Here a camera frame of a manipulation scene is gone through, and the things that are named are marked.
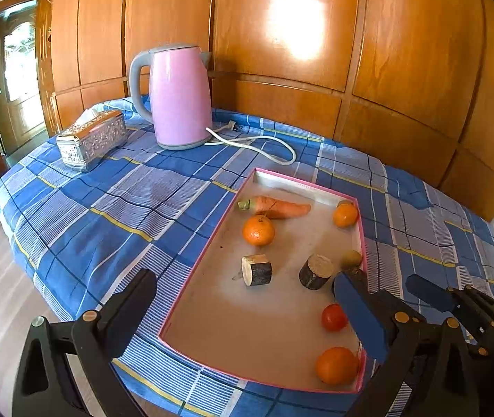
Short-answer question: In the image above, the large orange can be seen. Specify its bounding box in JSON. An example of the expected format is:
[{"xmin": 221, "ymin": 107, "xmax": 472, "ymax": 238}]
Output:
[{"xmin": 315, "ymin": 346, "xmax": 359, "ymax": 386}]

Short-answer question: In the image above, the red tomato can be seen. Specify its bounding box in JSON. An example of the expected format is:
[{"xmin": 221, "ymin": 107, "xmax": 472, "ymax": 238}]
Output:
[{"xmin": 321, "ymin": 304, "xmax": 349, "ymax": 332}]

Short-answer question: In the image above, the small orange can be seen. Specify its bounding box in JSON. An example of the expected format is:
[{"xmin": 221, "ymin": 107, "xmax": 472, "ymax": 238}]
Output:
[{"xmin": 333, "ymin": 202, "xmax": 359, "ymax": 229}]

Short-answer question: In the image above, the blue plaid tablecloth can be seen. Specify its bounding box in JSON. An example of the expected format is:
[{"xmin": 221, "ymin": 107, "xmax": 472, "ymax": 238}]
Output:
[{"xmin": 0, "ymin": 98, "xmax": 494, "ymax": 416}]

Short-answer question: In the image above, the wood log piece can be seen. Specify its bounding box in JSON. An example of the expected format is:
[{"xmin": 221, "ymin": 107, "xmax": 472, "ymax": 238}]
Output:
[
  {"xmin": 299, "ymin": 254, "xmax": 334, "ymax": 291},
  {"xmin": 232, "ymin": 254, "xmax": 272, "ymax": 287}
]

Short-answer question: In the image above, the pink rimmed tray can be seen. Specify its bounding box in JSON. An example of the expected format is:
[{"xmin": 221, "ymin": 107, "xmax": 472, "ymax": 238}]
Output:
[{"xmin": 158, "ymin": 169, "xmax": 366, "ymax": 393}]

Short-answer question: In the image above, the orange in tray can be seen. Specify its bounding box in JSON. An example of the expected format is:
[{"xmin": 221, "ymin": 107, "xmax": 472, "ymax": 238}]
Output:
[{"xmin": 242, "ymin": 215, "xmax": 275, "ymax": 247}]

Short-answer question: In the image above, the carrot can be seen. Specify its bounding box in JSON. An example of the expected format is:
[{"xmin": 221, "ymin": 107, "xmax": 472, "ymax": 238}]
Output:
[{"xmin": 237, "ymin": 196, "xmax": 312, "ymax": 219}]

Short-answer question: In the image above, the silver tissue box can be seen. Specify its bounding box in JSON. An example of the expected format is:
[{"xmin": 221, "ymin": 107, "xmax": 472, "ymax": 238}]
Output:
[{"xmin": 57, "ymin": 108, "xmax": 128, "ymax": 170}]

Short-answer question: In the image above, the pink electric kettle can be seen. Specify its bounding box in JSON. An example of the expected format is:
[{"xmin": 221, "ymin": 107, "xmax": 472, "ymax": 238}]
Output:
[{"xmin": 128, "ymin": 43, "xmax": 212, "ymax": 151}]

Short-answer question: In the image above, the wooden door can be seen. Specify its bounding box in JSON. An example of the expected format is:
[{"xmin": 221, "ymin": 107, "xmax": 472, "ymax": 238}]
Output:
[{"xmin": 0, "ymin": 0, "xmax": 53, "ymax": 174}]

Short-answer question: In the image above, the wooden wall panelling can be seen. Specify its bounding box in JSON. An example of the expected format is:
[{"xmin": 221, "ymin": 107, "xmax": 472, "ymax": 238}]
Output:
[{"xmin": 39, "ymin": 0, "xmax": 494, "ymax": 220}]

